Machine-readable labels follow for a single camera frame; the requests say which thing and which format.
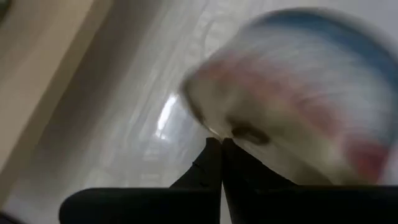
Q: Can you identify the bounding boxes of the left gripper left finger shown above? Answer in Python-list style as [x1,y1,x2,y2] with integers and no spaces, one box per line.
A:
[58,136,223,224]

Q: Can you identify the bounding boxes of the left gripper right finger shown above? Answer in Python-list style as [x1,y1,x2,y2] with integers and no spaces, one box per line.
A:
[221,138,398,224]

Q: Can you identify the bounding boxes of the blue label gold-lid can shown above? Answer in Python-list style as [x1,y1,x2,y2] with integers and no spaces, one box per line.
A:
[179,7,398,187]

